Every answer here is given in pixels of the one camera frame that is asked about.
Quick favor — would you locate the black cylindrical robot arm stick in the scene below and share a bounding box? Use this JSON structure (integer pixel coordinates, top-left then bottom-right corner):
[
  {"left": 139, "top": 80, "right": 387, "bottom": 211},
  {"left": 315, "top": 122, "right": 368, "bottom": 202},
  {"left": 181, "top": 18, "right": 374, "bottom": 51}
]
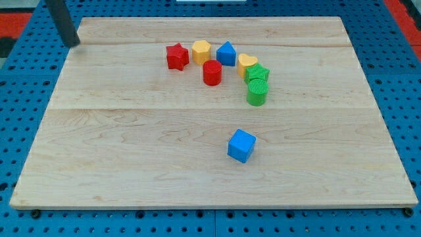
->
[{"left": 45, "top": 0, "right": 80, "bottom": 48}]

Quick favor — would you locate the yellow heart block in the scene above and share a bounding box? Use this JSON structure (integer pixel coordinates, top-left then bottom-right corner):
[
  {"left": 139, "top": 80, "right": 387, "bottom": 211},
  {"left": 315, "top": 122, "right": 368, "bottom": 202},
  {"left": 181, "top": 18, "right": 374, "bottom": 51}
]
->
[{"left": 237, "top": 53, "right": 259, "bottom": 78}]

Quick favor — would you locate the red star block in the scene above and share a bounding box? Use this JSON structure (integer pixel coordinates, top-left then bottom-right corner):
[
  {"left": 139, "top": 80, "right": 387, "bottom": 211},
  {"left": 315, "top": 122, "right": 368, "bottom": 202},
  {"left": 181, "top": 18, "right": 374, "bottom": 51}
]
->
[{"left": 166, "top": 43, "right": 189, "bottom": 71}]

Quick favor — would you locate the light wooden board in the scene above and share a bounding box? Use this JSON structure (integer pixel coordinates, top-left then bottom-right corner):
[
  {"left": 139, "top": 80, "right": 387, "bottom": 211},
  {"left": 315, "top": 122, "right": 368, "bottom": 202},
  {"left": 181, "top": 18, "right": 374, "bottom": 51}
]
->
[{"left": 10, "top": 16, "right": 418, "bottom": 210}]

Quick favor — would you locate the green cylinder block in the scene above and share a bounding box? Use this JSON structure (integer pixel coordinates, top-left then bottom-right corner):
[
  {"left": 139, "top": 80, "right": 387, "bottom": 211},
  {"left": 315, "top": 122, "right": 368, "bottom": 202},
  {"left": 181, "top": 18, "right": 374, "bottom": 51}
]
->
[{"left": 246, "top": 79, "right": 269, "bottom": 107}]

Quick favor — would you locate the green star block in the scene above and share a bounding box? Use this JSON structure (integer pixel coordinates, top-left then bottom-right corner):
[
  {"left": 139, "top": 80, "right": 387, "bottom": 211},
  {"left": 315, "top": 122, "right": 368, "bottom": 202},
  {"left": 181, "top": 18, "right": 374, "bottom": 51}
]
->
[{"left": 244, "top": 63, "right": 270, "bottom": 84}]

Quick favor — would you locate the blue triangle block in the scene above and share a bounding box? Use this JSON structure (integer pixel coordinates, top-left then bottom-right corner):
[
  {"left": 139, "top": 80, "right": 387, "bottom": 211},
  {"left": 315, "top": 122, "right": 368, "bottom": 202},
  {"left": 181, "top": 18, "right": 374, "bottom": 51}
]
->
[{"left": 216, "top": 41, "right": 236, "bottom": 66}]

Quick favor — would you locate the red cylinder block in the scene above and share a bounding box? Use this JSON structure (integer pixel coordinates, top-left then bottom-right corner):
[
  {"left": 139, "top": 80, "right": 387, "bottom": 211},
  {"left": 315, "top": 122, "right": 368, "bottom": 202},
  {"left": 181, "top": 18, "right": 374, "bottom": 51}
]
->
[{"left": 202, "top": 60, "right": 222, "bottom": 86}]

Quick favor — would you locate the yellow hexagon block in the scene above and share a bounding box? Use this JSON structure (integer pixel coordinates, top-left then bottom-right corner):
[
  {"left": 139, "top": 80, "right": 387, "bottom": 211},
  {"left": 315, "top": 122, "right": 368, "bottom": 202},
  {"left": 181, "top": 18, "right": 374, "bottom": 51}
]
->
[{"left": 192, "top": 40, "right": 211, "bottom": 65}]

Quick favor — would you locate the blue cube block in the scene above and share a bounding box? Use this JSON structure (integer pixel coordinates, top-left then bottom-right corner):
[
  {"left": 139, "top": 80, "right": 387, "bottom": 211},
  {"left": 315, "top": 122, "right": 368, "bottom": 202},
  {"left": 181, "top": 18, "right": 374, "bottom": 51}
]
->
[{"left": 227, "top": 129, "right": 257, "bottom": 163}]

